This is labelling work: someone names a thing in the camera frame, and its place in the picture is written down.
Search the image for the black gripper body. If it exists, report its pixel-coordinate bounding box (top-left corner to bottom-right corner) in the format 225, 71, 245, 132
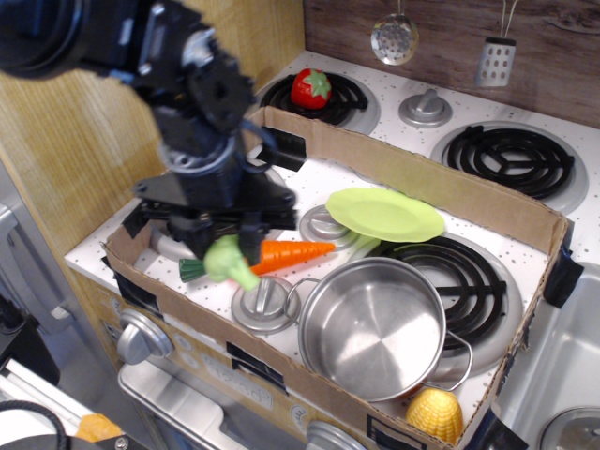
133, 140, 297, 234

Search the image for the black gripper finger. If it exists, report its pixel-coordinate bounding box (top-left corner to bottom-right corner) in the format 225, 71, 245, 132
238, 215, 267, 266
168, 215, 215, 260

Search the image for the green toy broccoli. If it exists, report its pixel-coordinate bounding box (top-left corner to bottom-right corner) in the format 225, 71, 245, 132
202, 234, 260, 292

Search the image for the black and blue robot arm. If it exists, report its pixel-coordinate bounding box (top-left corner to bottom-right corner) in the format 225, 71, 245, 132
1, 1, 296, 264

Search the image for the front left black burner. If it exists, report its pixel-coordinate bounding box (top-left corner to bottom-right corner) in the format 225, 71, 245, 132
148, 163, 293, 262

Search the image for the black burner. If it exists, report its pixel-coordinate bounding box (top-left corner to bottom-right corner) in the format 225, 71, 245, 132
430, 121, 589, 215
257, 72, 381, 135
369, 232, 524, 381
148, 163, 293, 262

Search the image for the orange toy carrot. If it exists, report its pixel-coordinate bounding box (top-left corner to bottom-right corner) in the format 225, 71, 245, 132
178, 240, 336, 282

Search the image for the silver knob middle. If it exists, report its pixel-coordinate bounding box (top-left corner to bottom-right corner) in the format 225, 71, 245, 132
299, 204, 359, 251

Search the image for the silver knob front centre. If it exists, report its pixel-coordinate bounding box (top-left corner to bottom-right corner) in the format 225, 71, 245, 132
231, 276, 301, 336

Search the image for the brown cardboard fence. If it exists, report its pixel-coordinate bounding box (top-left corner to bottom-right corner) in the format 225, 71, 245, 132
105, 107, 570, 449

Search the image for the silver oven front knob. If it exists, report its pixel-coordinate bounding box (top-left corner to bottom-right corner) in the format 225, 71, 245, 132
117, 308, 174, 365

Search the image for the silver oven knob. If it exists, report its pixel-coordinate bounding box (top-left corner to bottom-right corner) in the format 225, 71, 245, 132
306, 421, 365, 450
117, 308, 174, 365

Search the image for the light green plastic plate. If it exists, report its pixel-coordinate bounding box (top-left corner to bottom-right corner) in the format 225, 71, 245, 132
325, 187, 445, 243

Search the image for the red toy strawberry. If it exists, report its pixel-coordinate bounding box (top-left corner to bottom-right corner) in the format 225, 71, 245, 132
291, 68, 332, 110

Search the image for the back left black burner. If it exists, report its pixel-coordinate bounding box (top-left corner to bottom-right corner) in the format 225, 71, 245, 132
257, 72, 381, 135

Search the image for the silver knob back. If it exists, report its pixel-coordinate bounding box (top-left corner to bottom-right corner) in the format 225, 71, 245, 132
398, 89, 453, 128

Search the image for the orange object lower left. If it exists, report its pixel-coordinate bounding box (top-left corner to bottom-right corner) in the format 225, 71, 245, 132
75, 413, 123, 443

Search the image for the front right black burner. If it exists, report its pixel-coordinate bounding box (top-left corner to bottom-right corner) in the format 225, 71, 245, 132
369, 232, 524, 381

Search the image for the hanging metal skimmer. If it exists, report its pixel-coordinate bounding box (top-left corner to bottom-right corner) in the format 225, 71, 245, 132
370, 1, 420, 67

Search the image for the yellow toy corn cob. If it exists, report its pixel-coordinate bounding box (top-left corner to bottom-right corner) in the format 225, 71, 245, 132
405, 387, 463, 444

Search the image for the back right black burner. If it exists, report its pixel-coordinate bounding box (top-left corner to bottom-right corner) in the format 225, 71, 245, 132
430, 121, 589, 215

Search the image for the hanging metal spatula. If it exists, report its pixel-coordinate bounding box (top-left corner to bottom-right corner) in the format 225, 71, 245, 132
474, 1, 518, 88

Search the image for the steel sink basin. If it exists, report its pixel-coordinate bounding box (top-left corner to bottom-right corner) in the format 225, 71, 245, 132
492, 263, 599, 449

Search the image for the silver sink drain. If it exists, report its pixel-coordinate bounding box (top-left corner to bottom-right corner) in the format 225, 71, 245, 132
539, 407, 599, 450

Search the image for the steel pot with handles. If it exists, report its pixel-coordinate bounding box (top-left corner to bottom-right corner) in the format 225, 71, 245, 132
295, 257, 458, 403

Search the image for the silver oven door handle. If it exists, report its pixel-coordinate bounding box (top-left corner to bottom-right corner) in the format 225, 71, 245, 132
116, 359, 301, 450

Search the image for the black cable lower left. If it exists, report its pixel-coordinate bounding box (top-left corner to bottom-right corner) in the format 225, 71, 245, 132
0, 399, 71, 450

